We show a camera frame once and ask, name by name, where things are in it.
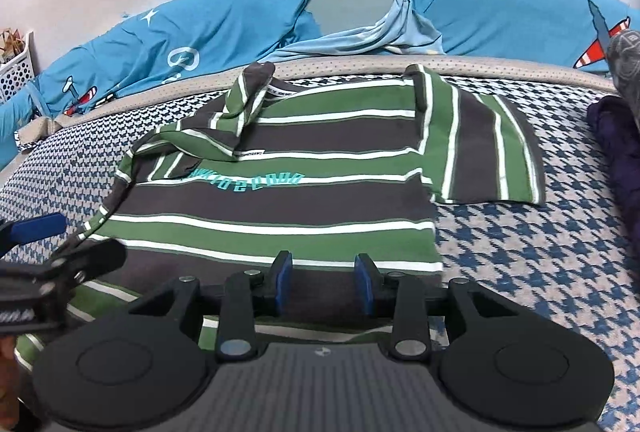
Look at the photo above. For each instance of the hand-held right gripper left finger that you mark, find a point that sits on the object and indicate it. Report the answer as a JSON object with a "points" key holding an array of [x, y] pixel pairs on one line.
{"points": [[284, 280]]}

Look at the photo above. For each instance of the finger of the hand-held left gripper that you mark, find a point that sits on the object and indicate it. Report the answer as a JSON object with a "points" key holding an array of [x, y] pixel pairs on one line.
{"points": [[35, 229], [95, 259]]}

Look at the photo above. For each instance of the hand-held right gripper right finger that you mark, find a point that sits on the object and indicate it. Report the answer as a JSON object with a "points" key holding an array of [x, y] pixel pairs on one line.
{"points": [[364, 285]]}

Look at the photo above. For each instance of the green grey striped shirt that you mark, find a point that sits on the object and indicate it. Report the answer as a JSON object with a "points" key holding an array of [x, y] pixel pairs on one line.
{"points": [[300, 207]]}

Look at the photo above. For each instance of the person's left hand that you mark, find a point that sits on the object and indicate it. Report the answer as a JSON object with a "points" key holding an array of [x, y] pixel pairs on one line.
{"points": [[6, 372]]}

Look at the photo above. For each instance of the white perforated plastic basket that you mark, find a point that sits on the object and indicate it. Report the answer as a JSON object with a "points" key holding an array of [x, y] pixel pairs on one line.
{"points": [[15, 74]]}

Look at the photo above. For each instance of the houndstooth bed mat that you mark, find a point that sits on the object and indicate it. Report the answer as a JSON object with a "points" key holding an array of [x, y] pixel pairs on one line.
{"points": [[525, 252]]}

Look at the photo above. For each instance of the brown paper bag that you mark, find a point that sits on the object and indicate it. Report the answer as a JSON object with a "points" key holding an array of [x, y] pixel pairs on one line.
{"points": [[10, 44]]}

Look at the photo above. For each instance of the blue printed bed bumper cover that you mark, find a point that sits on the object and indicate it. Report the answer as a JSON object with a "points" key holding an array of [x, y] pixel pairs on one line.
{"points": [[225, 26]]}

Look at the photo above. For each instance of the dark purple cloth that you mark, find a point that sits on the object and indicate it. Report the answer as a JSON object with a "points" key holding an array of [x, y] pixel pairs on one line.
{"points": [[620, 151]]}

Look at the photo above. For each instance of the grey patterned cloth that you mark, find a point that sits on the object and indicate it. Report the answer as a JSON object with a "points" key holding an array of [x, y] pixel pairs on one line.
{"points": [[627, 61]]}

